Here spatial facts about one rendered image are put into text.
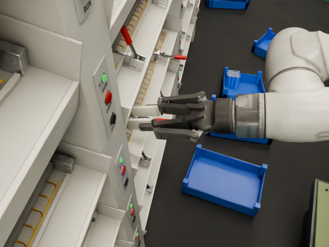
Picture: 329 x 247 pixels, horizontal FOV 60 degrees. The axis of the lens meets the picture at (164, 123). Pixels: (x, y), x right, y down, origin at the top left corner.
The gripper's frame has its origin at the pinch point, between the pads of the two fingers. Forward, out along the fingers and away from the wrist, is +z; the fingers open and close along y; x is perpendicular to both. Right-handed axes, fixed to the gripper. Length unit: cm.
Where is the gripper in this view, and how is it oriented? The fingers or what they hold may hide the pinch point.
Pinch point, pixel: (141, 117)
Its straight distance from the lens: 64.6
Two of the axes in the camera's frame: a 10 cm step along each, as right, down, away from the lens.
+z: -9.5, 0.1, 3.0
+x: 2.3, 6.6, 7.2
